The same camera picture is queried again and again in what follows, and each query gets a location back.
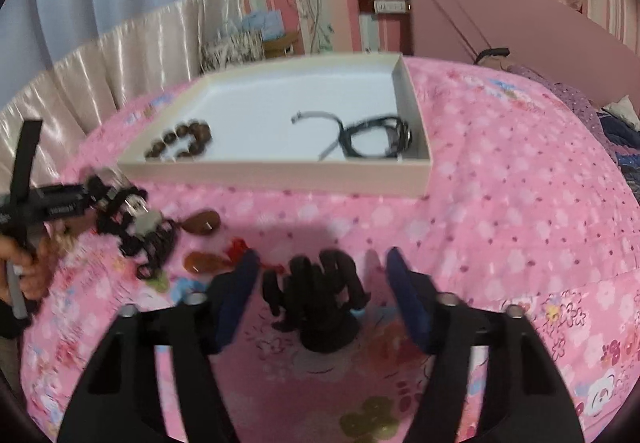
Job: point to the purple dotted bedding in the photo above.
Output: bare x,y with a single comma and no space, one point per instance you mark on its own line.
575,98

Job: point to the pink headboard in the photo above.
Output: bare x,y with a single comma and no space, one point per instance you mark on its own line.
450,18

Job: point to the amber pendant with red knot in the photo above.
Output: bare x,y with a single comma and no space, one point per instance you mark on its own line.
205,263

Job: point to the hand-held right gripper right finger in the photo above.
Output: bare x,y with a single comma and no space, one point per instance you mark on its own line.
407,303

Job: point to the brown teardrop pendant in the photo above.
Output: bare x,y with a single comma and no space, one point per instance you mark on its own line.
202,222

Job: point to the printed tote bag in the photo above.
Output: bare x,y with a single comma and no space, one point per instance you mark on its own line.
232,50

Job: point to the cream satin curtain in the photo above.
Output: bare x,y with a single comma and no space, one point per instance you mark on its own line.
125,53

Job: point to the blue paper bag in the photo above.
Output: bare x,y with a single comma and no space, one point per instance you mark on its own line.
262,23

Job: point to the pink floral bedsheet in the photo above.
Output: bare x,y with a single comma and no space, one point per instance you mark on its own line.
500,203

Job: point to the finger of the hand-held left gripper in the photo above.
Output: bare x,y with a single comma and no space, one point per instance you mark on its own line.
112,200

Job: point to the white power strip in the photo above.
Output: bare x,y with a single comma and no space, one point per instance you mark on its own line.
391,5

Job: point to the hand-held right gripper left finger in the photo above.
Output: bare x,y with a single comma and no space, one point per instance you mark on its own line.
240,288

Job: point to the brown cardboard box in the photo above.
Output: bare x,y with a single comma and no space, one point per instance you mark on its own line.
282,45

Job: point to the person's left hand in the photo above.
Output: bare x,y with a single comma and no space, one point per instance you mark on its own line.
32,273

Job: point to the white cardboard box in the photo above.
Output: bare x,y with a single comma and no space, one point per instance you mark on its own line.
280,108

